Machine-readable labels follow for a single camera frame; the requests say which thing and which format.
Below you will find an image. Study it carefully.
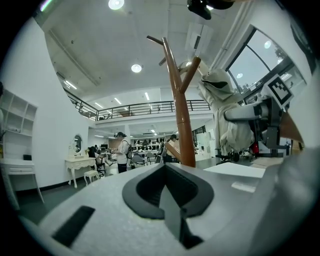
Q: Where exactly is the beige jacket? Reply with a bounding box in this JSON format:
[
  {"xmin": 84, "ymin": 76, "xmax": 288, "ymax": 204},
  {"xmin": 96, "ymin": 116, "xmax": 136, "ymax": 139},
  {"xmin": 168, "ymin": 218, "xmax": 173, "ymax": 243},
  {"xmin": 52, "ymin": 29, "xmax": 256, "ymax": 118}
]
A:
[{"xmin": 177, "ymin": 59, "xmax": 256, "ymax": 158}]

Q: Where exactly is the white ceiling air conditioner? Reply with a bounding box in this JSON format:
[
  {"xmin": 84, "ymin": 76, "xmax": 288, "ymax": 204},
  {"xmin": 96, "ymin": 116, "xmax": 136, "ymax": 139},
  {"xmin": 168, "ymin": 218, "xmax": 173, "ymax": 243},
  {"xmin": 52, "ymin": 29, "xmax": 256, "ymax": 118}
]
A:
[{"xmin": 184, "ymin": 21, "xmax": 215, "ymax": 57}]

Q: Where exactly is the ceiling strip light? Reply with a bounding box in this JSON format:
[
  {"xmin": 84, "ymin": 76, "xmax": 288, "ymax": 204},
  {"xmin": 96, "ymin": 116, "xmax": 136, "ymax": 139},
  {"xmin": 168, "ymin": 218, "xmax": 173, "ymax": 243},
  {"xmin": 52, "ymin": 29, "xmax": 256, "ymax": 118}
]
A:
[{"xmin": 39, "ymin": 0, "xmax": 55, "ymax": 12}]

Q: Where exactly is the oval white-framed mirror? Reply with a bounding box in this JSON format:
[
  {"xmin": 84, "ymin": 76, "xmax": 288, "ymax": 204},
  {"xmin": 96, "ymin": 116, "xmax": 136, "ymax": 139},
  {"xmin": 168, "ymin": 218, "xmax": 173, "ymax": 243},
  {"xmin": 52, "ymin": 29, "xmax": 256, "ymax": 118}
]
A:
[{"xmin": 72, "ymin": 134, "xmax": 84, "ymax": 157}]

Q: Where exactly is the white upholstered stool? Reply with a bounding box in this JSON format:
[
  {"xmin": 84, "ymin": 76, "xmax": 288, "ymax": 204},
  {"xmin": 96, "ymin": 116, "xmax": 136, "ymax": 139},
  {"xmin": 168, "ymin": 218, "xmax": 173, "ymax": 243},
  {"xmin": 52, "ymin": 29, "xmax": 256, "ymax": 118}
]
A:
[{"xmin": 83, "ymin": 170, "xmax": 101, "ymax": 186}]

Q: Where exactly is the brown wooden coat rack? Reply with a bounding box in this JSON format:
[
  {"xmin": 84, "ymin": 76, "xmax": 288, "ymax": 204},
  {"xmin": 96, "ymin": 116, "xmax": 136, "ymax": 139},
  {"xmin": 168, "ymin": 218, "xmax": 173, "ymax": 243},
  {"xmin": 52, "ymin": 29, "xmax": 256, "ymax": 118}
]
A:
[{"xmin": 146, "ymin": 35, "xmax": 202, "ymax": 169}]

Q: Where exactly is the white open bookshelf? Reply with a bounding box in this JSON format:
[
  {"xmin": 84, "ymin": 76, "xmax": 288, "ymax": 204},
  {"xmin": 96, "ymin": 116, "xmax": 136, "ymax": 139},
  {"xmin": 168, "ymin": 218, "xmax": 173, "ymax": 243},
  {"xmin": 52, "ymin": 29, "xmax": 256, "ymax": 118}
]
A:
[{"xmin": 0, "ymin": 88, "xmax": 39, "ymax": 161}]

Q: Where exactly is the person's right forearm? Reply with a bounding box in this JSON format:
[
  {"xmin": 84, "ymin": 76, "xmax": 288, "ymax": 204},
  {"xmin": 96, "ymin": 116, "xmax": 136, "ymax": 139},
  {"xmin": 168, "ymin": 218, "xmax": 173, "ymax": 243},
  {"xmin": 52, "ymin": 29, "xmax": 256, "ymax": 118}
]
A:
[{"xmin": 279, "ymin": 109, "xmax": 306, "ymax": 151}]

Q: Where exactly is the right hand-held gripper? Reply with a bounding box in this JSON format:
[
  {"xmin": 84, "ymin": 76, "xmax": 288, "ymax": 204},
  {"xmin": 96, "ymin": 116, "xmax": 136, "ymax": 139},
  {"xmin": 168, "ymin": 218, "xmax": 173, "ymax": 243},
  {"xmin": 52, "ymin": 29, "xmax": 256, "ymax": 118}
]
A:
[{"xmin": 223, "ymin": 74, "xmax": 294, "ymax": 150}]

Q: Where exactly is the large black-framed window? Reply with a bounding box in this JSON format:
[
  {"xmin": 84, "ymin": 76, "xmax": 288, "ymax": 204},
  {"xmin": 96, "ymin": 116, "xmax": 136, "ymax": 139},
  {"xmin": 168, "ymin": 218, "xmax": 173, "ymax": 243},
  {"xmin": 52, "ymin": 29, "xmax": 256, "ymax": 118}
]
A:
[{"xmin": 224, "ymin": 23, "xmax": 309, "ymax": 102}]

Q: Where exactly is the white cabinet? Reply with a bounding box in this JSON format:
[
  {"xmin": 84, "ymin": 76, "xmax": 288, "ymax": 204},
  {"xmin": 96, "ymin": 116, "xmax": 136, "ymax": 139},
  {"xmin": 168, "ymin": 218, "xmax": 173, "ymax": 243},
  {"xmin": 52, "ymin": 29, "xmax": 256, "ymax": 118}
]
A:
[{"xmin": 199, "ymin": 129, "xmax": 216, "ymax": 160}]

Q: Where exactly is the black head-worn camera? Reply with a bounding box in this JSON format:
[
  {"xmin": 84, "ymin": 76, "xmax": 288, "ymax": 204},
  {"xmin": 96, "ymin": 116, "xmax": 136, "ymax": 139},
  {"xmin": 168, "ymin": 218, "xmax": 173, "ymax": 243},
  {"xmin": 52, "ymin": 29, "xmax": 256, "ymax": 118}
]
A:
[{"xmin": 186, "ymin": 0, "xmax": 236, "ymax": 21}]

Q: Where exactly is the black metal railing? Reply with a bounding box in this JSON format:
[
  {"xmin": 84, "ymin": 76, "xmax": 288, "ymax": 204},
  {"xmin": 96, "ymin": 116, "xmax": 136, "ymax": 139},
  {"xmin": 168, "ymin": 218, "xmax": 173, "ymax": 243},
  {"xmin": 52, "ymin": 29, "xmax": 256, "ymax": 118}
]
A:
[{"xmin": 63, "ymin": 88, "xmax": 211, "ymax": 121}]

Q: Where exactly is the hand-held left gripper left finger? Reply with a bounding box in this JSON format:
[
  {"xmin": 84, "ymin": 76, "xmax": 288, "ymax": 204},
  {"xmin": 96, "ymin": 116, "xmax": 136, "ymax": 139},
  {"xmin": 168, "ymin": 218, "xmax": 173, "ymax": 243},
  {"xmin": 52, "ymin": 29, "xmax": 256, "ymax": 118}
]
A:
[{"xmin": 37, "ymin": 162, "xmax": 191, "ymax": 256}]

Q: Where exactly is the white dressing table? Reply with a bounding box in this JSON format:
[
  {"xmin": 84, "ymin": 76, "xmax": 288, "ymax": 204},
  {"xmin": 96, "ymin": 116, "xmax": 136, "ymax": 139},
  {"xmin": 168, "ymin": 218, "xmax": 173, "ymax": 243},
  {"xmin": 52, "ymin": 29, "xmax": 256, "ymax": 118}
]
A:
[{"xmin": 64, "ymin": 156, "xmax": 97, "ymax": 189}]

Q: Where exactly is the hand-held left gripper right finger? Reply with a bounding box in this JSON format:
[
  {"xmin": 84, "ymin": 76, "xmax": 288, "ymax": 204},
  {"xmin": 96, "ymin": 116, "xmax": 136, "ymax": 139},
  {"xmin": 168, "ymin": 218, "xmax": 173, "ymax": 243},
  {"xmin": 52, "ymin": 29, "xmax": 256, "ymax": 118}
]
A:
[{"xmin": 164, "ymin": 162, "xmax": 262, "ymax": 256}]

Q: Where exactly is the white desk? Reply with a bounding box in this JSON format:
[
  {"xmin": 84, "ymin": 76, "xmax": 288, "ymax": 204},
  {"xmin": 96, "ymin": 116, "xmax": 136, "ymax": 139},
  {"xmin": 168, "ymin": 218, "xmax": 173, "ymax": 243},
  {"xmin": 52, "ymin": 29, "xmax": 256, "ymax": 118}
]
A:
[{"xmin": 0, "ymin": 159, "xmax": 46, "ymax": 205}]

